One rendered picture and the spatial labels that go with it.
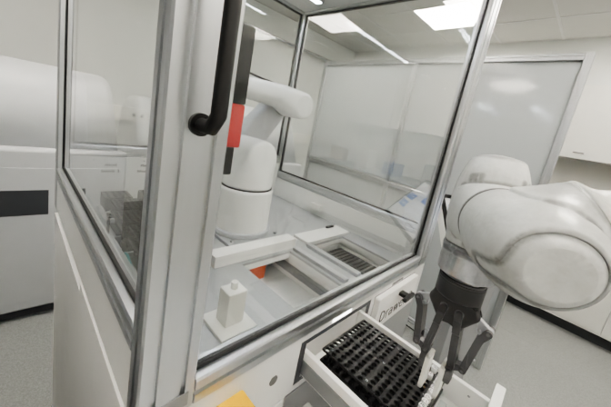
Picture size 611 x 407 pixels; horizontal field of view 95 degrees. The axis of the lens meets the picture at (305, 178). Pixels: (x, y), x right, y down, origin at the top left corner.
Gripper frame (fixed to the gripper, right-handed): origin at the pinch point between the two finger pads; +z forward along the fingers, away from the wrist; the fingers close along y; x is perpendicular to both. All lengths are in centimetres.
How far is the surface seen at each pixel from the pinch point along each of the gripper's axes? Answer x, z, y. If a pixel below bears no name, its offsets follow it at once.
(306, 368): 9.3, 11.6, 21.7
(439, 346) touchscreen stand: -89, 53, 15
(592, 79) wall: -363, -139, 0
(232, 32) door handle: 39, -48, 18
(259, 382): 21.8, 8.3, 23.2
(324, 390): 9.3, 12.5, 16.3
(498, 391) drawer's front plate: -15.2, 5.7, -9.6
